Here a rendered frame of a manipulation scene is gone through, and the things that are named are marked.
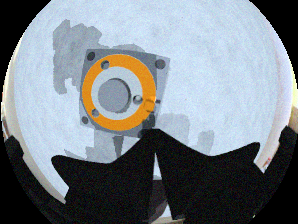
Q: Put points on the orange round plate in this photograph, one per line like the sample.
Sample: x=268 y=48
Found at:
x=140 y=81

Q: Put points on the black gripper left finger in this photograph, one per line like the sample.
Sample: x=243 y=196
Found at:
x=128 y=178

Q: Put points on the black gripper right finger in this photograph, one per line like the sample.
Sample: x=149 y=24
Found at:
x=186 y=172

